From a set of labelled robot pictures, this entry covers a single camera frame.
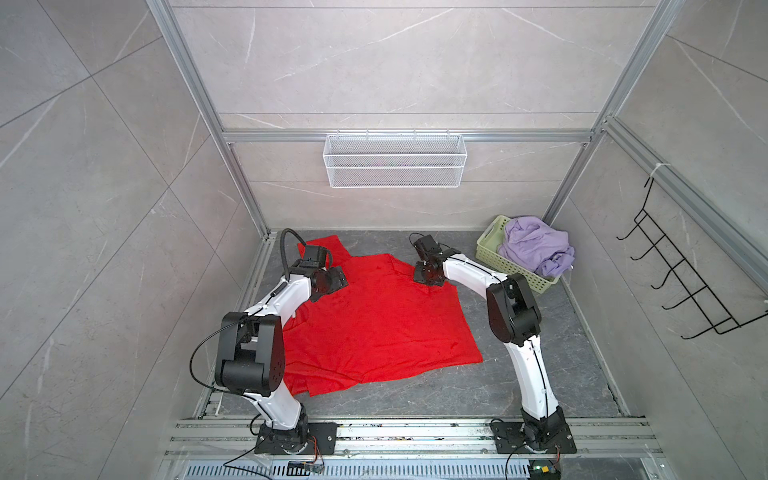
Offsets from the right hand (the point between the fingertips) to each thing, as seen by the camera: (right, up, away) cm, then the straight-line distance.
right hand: (420, 274), depth 105 cm
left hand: (-29, 0, -11) cm, 31 cm away
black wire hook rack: (+56, +4, -37) cm, 68 cm away
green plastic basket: (+27, +12, +8) cm, 30 cm away
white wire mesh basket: (-9, +39, -5) cm, 41 cm away
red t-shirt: (-13, -15, -10) cm, 22 cm away
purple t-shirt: (+41, +10, -2) cm, 43 cm away
